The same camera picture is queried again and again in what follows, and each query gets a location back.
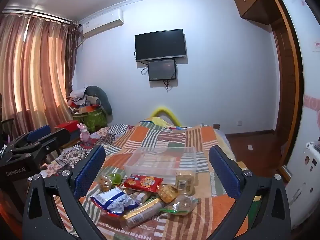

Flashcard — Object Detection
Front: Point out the white air conditioner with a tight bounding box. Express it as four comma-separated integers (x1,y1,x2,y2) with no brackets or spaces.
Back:
79,8,124,39

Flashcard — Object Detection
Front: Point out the red box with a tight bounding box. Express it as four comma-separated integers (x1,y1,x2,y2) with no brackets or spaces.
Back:
54,120,81,133

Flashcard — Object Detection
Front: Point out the blue white snack packet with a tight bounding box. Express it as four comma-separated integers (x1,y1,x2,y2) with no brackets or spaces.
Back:
90,187,139,217

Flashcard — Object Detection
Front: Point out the pink plush toy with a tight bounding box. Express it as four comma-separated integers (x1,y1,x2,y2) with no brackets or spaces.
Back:
77,123,91,145

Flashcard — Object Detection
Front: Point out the beige small snack pack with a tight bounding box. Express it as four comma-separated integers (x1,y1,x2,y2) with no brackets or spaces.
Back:
129,191,153,203

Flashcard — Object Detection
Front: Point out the pile of papers and boxes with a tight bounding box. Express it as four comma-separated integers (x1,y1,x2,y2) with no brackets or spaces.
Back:
66,88,102,113

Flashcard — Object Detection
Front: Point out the clear cracker roll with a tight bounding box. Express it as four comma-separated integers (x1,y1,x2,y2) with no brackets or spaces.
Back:
121,204,171,228

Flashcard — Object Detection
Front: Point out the green printed bag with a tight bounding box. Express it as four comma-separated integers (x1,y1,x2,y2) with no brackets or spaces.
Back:
73,106,108,133

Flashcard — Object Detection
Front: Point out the white door with pink hearts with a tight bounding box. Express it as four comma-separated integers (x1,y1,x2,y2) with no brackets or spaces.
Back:
272,0,320,229

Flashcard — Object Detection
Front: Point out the yellow foam tube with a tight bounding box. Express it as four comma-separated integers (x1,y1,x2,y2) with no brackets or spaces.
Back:
149,106,183,127

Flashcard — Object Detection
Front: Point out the checkered printed quilt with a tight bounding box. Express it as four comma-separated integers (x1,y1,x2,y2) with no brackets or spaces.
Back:
41,124,135,178

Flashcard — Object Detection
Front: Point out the golden round snack packet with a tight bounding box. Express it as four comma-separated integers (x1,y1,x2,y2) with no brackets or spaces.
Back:
157,184,179,203

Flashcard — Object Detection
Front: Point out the clear bag of nuts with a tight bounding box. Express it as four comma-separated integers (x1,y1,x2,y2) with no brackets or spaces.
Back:
165,194,201,214

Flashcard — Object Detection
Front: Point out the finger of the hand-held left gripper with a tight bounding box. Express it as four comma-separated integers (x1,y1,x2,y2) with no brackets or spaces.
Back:
11,128,71,159
7,124,52,151

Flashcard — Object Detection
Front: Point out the wooden upper cabinet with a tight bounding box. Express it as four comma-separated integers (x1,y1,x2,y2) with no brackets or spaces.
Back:
233,0,281,26

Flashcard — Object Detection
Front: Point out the black chair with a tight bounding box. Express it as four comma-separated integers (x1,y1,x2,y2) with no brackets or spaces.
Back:
0,117,16,142

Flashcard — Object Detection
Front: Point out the clear plastic container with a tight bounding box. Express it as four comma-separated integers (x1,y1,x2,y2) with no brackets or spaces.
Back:
124,146,197,184

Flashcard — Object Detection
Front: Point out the red snack packet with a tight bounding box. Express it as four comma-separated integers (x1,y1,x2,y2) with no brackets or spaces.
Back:
123,174,163,193

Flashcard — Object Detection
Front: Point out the black wall television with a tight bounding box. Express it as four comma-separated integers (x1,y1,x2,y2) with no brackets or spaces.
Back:
134,29,188,62

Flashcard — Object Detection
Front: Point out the wooden door frame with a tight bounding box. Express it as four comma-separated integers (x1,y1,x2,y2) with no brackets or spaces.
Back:
267,0,304,182

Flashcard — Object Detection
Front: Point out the beige cracker pack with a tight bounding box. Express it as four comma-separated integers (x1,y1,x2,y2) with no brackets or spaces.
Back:
175,170,196,195

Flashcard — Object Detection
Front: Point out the grey pillow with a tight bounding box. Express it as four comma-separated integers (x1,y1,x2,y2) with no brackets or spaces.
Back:
84,85,113,116

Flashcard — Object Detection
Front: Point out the orange striped patchwork blanket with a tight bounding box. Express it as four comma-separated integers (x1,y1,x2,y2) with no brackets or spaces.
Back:
37,122,252,240

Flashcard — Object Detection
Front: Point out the small black wall monitor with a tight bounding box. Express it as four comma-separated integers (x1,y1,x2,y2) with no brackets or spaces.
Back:
147,58,177,82

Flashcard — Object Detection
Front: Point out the light orange curtain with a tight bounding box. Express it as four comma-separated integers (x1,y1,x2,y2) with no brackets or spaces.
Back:
0,14,73,137

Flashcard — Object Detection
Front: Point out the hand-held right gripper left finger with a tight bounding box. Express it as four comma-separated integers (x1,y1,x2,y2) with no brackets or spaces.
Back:
22,145,106,240

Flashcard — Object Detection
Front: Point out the brown patterned curtain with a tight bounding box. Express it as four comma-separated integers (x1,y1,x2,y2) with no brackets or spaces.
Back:
65,19,81,98

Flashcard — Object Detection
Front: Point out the green snack packet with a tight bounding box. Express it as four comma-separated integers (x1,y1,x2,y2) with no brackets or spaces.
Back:
159,204,190,216

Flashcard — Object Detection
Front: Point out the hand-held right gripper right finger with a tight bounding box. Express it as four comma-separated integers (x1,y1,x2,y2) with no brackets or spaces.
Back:
208,145,292,240

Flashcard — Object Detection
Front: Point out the green jelly cup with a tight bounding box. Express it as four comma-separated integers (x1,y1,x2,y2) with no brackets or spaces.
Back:
107,172,123,187

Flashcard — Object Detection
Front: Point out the gold long biscuit pack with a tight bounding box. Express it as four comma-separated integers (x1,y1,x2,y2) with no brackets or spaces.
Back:
124,197,164,217

